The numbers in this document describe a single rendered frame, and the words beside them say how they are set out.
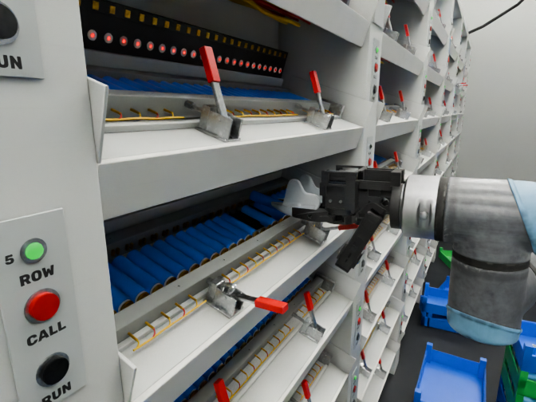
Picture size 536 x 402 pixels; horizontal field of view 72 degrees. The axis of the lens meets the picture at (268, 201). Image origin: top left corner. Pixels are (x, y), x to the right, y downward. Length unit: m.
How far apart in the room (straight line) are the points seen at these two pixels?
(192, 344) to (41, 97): 0.26
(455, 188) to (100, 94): 0.43
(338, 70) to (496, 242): 0.45
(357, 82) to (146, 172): 0.57
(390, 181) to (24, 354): 0.46
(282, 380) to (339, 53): 0.61
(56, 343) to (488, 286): 0.47
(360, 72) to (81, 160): 0.62
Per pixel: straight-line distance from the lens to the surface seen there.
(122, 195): 0.28
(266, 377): 0.64
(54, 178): 0.25
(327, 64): 0.81
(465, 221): 0.52
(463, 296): 0.57
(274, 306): 0.40
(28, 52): 0.24
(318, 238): 0.64
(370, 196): 0.57
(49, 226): 0.25
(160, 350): 0.39
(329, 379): 0.96
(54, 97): 0.25
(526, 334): 1.52
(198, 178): 0.34
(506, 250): 0.54
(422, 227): 0.53
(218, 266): 0.46
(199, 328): 0.41
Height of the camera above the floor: 1.12
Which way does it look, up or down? 14 degrees down
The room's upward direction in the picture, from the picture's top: straight up
